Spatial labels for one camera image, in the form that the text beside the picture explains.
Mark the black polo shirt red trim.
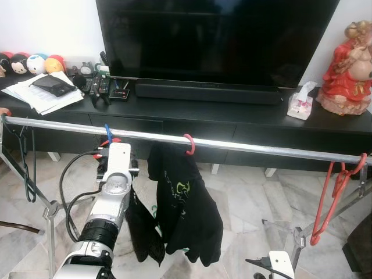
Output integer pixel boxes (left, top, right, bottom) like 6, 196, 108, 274
96, 137, 167, 266

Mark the pink plastic hanger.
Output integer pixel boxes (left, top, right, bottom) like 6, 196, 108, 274
183, 133, 196, 156

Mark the red plastic hanger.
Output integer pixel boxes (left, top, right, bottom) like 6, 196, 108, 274
310, 153, 368, 246

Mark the small black electronic device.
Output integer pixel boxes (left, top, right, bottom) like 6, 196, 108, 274
110, 81, 131, 101

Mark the black remote control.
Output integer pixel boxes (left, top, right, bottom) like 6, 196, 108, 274
98, 74, 112, 105
86, 74, 101, 96

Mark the black wallet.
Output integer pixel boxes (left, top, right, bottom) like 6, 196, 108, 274
31, 75, 76, 97

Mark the white paper stack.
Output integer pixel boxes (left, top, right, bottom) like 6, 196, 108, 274
2, 73, 85, 115

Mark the small green white cup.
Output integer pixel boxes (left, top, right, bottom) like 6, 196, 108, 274
95, 62, 111, 76

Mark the small grey figurine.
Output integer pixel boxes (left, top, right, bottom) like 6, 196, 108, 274
80, 61, 94, 76

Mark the black t-shirt green logo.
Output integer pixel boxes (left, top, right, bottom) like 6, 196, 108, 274
147, 142, 224, 267

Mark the yellow red bear plush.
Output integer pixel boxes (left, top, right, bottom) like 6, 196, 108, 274
45, 55, 66, 74

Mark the white blue duck plush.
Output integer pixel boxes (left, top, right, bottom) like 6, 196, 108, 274
26, 54, 48, 75

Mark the black soundbar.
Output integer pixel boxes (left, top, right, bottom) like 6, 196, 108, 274
135, 80, 284, 106

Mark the red laughing Buddha statue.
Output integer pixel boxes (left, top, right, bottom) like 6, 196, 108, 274
317, 20, 372, 116

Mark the black TV console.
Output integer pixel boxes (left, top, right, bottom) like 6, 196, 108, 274
0, 73, 372, 173

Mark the white pink tissue pack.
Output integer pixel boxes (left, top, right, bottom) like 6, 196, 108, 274
287, 81, 318, 121

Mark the black flat television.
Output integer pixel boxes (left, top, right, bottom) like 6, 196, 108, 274
96, 0, 341, 89

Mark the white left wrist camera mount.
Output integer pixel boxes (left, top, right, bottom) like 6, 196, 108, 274
105, 142, 134, 185

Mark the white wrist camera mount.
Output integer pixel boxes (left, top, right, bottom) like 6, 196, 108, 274
269, 251, 295, 279
105, 142, 134, 185

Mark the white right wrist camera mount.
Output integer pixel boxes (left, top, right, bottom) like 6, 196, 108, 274
269, 251, 295, 279

